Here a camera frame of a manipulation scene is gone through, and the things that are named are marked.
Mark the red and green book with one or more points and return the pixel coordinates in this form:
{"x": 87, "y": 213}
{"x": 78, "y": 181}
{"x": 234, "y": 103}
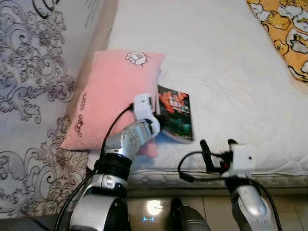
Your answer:
{"x": 175, "y": 115}

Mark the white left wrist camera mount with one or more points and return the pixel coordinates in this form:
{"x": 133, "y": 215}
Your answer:
{"x": 143, "y": 106}

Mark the beige bed base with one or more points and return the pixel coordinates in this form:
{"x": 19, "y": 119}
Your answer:
{"x": 269, "y": 185}

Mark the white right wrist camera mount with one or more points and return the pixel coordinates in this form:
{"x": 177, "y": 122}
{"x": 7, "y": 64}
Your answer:
{"x": 243, "y": 159}

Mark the dark grey right robot leg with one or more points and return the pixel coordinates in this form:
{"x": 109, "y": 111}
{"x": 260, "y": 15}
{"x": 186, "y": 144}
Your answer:
{"x": 190, "y": 221}

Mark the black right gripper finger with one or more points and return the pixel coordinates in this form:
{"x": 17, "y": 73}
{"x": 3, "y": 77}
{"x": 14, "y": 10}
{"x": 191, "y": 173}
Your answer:
{"x": 232, "y": 143}
{"x": 207, "y": 156}

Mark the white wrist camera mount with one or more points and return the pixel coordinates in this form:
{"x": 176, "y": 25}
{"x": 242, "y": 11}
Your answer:
{"x": 243, "y": 159}
{"x": 143, "y": 106}

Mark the grey ornate patterned headboard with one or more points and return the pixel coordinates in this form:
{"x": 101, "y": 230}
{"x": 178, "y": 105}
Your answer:
{"x": 29, "y": 72}

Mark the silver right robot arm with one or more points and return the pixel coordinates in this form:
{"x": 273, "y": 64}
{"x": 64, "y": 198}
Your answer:
{"x": 250, "y": 204}

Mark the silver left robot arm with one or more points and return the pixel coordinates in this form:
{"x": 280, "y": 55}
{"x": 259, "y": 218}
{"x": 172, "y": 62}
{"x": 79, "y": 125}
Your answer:
{"x": 127, "y": 142}

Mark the pink pillow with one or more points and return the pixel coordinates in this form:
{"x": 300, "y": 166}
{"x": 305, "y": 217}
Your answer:
{"x": 110, "y": 91}

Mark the white mattress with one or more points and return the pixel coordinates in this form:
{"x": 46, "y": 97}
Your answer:
{"x": 226, "y": 82}

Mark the yellow cartoon egg blanket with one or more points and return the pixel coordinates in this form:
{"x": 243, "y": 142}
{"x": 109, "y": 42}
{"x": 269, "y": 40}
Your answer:
{"x": 288, "y": 29}

